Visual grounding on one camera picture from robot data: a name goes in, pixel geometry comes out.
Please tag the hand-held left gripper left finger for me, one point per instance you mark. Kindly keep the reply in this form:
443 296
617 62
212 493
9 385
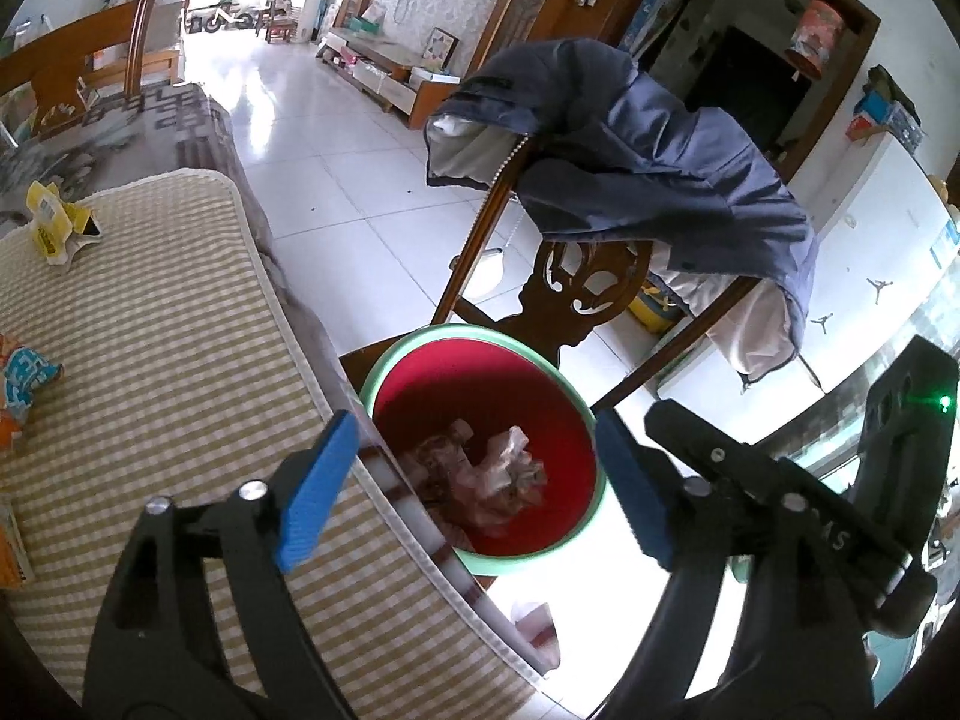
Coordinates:
319 487

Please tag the framed geometric picture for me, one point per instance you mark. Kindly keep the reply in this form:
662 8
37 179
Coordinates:
440 46

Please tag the small wooden chair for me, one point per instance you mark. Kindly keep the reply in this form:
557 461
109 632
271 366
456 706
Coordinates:
276 19

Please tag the plain wooden chair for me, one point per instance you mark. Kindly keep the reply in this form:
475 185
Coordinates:
75 52

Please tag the purple pink wrapper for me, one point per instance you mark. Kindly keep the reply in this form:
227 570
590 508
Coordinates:
442 461

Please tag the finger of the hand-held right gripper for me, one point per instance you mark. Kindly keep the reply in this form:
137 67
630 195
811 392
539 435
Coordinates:
840 532

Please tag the carved dark wooden chair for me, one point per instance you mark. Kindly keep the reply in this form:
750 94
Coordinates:
592 292

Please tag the pink white printed wrapper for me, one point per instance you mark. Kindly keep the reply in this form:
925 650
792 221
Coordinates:
517 461

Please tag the dark blue jacket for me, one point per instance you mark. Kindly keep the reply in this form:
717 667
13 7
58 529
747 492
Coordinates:
637 165

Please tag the white hanging pouch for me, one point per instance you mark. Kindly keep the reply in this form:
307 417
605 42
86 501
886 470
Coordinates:
489 271

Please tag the crushed yellow carton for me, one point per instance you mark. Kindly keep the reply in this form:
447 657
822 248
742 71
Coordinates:
49 217

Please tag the yellow toy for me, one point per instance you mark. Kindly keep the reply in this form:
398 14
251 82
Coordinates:
654 309

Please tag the wooden television cabinet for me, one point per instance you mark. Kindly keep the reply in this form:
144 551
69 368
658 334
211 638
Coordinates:
382 79

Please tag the red hanging decoration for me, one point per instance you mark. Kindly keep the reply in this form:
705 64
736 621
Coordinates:
817 34

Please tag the white balance bike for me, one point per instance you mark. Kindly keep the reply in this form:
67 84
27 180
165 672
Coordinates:
217 19

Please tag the white refrigerator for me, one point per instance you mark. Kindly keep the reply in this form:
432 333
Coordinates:
885 225

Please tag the orange snack packet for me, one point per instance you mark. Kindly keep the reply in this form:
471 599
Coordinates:
22 382

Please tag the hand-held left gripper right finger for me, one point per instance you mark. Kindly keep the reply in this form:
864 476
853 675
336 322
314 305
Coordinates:
634 495

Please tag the red basin with green rim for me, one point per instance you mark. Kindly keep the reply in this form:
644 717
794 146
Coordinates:
480 382

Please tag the small orange white carton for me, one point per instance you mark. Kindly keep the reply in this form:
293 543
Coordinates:
11 547

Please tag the grey patterned tablecloth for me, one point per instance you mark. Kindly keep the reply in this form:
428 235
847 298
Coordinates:
187 127

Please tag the blue box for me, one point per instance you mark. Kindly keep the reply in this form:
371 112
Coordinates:
889 118

